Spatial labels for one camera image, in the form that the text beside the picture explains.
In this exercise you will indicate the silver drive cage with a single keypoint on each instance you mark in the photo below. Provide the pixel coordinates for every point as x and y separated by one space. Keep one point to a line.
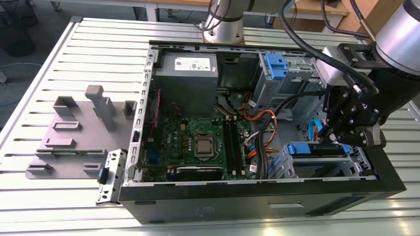
272 91

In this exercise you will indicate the blue drive latch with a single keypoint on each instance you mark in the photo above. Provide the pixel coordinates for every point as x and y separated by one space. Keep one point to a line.
276 65

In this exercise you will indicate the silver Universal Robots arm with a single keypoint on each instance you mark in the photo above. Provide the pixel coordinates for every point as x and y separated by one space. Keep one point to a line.
225 32

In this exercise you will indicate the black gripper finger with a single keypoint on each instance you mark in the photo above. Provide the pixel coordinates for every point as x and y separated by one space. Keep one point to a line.
341 108
360 137

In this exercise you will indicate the black open PC case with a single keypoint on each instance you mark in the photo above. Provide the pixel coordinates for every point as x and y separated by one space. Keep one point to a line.
229 204

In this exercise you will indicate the CPU socket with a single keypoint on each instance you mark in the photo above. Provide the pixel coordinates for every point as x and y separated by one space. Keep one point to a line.
204 135

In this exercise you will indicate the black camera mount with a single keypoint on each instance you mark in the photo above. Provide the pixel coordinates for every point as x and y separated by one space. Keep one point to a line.
353 52

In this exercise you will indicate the grey parts rack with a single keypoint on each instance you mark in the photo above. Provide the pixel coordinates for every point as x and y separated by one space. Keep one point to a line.
92 137

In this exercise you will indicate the black RAM slot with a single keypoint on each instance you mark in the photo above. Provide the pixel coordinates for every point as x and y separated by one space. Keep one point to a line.
229 145
238 147

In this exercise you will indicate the wooden desk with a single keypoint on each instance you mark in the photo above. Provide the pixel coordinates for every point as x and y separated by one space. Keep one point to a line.
338 8

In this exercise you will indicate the hard disk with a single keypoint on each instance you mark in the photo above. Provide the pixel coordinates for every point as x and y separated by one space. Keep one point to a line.
298 149

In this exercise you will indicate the black office chair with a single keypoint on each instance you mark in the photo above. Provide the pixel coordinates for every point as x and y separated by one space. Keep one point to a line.
18 41

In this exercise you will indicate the black graphics card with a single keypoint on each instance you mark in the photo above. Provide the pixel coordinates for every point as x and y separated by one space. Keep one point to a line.
196 175

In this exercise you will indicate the grey power supply unit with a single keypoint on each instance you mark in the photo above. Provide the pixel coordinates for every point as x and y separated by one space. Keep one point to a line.
182 91

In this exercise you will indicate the silver expansion slot bracket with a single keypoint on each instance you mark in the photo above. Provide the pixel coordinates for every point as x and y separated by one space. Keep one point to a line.
114 169

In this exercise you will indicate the green motherboard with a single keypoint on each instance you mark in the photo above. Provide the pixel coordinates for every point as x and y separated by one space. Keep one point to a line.
173 137

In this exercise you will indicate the silver CPU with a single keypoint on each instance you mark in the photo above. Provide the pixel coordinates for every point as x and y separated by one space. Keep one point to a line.
204 147

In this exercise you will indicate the silver disk bay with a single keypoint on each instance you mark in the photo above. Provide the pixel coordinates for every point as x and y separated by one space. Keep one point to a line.
321 160

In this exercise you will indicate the wooden cabinet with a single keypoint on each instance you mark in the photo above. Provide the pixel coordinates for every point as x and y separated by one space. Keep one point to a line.
380 9

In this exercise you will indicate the white desk frame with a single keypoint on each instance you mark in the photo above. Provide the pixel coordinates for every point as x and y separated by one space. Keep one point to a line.
97 2

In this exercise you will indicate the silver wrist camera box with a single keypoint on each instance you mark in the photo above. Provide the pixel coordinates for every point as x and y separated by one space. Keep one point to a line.
330 71

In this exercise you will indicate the green RAM stick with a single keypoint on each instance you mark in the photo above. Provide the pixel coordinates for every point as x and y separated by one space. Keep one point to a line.
80 153

